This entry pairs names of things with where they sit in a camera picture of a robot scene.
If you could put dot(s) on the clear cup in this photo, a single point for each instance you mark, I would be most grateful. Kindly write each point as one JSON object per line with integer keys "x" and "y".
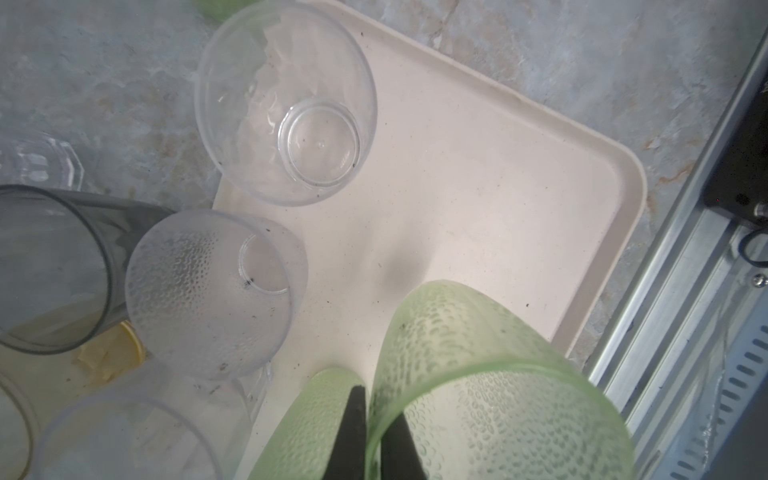
{"x": 285, "y": 103}
{"x": 213, "y": 295}
{"x": 34, "y": 158}
{"x": 154, "y": 423}

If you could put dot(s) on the yellow cup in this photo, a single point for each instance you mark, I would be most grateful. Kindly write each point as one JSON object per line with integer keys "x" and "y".
{"x": 36, "y": 388}

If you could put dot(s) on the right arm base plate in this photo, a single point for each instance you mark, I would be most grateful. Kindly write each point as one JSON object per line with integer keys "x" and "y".
{"x": 738, "y": 185}

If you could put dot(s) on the aluminium frame rail base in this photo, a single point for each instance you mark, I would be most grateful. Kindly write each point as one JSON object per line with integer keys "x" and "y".
{"x": 684, "y": 358}

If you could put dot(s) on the small green cup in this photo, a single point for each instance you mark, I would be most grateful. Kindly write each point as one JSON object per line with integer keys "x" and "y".
{"x": 485, "y": 396}

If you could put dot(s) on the beige rectangular tray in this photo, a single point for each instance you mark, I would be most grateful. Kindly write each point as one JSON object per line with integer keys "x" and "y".
{"x": 467, "y": 180}

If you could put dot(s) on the grey smoky cup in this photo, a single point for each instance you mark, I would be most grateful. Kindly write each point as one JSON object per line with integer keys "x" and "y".
{"x": 64, "y": 259}

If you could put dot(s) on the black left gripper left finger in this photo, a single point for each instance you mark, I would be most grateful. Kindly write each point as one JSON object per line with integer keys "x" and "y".
{"x": 347, "y": 459}

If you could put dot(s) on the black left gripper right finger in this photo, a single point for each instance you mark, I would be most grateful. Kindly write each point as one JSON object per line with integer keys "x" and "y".
{"x": 399, "y": 456}

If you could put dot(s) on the tall light green cup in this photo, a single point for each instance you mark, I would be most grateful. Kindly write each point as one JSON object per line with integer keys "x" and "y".
{"x": 302, "y": 444}

